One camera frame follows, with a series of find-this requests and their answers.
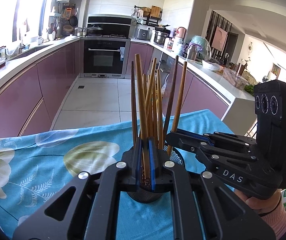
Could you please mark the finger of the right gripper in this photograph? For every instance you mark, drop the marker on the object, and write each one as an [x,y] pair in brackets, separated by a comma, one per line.
[199,137]
[190,144]

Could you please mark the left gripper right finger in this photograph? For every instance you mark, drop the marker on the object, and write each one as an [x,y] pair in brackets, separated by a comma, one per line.
[205,208]

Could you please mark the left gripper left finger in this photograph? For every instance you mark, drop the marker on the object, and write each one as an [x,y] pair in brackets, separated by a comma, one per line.
[88,206]

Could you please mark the bamboo chopstick red end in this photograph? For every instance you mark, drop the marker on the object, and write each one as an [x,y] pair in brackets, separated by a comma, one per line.
[143,119]

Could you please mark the dark wooden chopstick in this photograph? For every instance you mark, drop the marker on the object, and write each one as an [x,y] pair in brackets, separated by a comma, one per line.
[171,96]

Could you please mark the kitchen window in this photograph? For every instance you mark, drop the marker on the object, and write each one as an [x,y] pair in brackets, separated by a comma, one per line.
[20,19]

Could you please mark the right hand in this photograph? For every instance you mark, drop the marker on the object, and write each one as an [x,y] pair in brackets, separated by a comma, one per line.
[258,205]

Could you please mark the black mesh utensil holder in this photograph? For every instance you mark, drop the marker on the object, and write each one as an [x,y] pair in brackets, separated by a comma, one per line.
[151,188]

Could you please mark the blue floral tablecloth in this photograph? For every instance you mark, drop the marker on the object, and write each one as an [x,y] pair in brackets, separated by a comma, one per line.
[35,167]

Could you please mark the mint green appliance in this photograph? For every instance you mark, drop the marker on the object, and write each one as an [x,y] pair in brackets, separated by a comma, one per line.
[199,49]

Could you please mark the pink thermos jug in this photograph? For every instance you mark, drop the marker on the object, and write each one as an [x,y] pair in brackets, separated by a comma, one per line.
[180,34]

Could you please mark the steel stock pot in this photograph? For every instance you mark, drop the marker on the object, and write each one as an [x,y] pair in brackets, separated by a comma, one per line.
[160,35]

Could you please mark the silver rice cooker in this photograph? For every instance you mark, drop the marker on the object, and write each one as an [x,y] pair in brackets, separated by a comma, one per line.
[142,34]

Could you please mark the black built-in oven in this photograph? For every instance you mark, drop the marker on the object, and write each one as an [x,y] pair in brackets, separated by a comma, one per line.
[105,57]

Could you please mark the pink lower cabinets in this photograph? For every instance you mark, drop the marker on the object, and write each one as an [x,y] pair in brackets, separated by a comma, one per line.
[45,91]

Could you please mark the black range hood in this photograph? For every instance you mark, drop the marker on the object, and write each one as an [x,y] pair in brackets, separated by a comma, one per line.
[112,25]

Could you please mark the black wok with lid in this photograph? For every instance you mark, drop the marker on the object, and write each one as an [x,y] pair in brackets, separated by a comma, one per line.
[94,30]

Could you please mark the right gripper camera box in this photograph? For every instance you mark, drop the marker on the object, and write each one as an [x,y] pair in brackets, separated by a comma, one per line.
[270,108]

